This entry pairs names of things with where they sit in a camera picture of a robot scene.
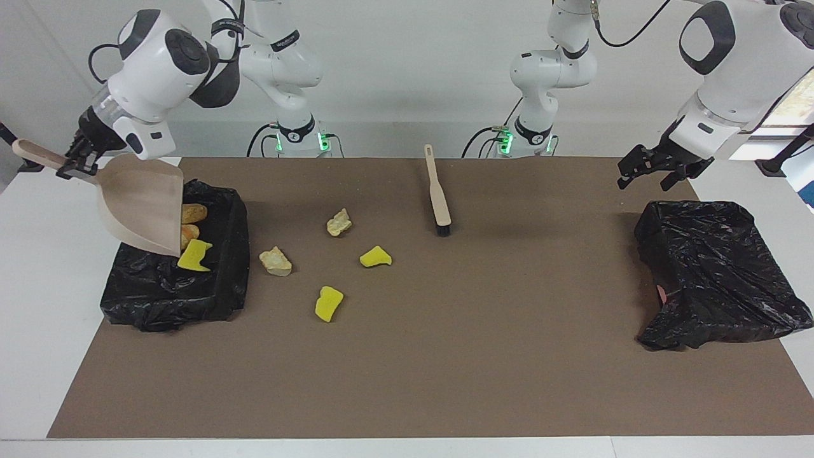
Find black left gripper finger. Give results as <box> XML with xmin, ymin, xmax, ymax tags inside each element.
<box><xmin>615</xmin><ymin>145</ymin><xmax>659</xmax><ymax>191</ymax></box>
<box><xmin>659</xmin><ymin>155</ymin><xmax>715</xmax><ymax>192</ymax></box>

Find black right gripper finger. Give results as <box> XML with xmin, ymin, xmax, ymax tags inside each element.
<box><xmin>66</xmin><ymin>135</ymin><xmax>97</xmax><ymax>168</ymax></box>
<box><xmin>56</xmin><ymin>162</ymin><xmax>100</xmax><ymax>181</ymax></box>

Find beige plastic dustpan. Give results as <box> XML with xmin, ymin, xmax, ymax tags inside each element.
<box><xmin>11</xmin><ymin>139</ymin><xmax>185</xmax><ymax>258</ymax></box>

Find notched yellow sponge piece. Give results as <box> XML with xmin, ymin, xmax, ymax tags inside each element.
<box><xmin>177</xmin><ymin>239</ymin><xmax>214</xmax><ymax>273</ymax></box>

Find beige hand brush black bristles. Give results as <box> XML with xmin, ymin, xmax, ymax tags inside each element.
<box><xmin>424</xmin><ymin>144</ymin><xmax>453</xmax><ymax>238</ymax></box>

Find curved yellow sponge wedge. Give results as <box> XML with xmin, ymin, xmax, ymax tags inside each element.
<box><xmin>359</xmin><ymin>246</ymin><xmax>393</xmax><ymax>268</ymax></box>

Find oblong yellow sponge piece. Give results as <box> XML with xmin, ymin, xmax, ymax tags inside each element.
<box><xmin>315</xmin><ymin>286</ymin><xmax>345</xmax><ymax>323</ymax></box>

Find black-bagged bin with pink patch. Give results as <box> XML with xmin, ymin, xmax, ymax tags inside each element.
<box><xmin>634</xmin><ymin>200</ymin><xmax>814</xmax><ymax>352</ymax></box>

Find black-bagged trash bin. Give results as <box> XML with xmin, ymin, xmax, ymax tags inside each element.
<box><xmin>100</xmin><ymin>179</ymin><xmax>251</xmax><ymax>333</ymax></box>

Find bright window with white sill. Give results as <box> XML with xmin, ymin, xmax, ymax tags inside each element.
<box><xmin>741</xmin><ymin>70</ymin><xmax>814</xmax><ymax>160</ymax></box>

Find brown paper table mat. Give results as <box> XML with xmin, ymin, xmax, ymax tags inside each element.
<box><xmin>48</xmin><ymin>157</ymin><xmax>814</xmax><ymax>440</ymax></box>

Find black camera stand foot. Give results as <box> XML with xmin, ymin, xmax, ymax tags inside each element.
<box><xmin>0</xmin><ymin>121</ymin><xmax>52</xmax><ymax>173</ymax></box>
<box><xmin>755</xmin><ymin>123</ymin><xmax>814</xmax><ymax>177</ymax></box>

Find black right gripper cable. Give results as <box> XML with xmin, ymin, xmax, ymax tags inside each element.
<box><xmin>88</xmin><ymin>0</ymin><xmax>249</xmax><ymax>85</ymax></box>

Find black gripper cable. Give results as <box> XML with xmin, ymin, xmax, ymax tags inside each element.
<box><xmin>588</xmin><ymin>0</ymin><xmax>673</xmax><ymax>49</ymax></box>
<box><xmin>88</xmin><ymin>0</ymin><xmax>249</xmax><ymax>85</ymax></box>

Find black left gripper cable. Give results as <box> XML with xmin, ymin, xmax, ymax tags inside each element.
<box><xmin>588</xmin><ymin>0</ymin><xmax>673</xmax><ymax>49</ymax></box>

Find black right base cable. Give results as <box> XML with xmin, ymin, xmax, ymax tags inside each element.
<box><xmin>247</xmin><ymin>124</ymin><xmax>280</xmax><ymax>158</ymax></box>

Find black base cable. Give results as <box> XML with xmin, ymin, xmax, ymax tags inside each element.
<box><xmin>247</xmin><ymin>124</ymin><xmax>280</xmax><ymax>158</ymax></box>
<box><xmin>461</xmin><ymin>126</ymin><xmax>509</xmax><ymax>158</ymax></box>

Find black left base cable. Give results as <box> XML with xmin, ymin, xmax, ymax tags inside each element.
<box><xmin>461</xmin><ymin>126</ymin><xmax>509</xmax><ymax>158</ymax></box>

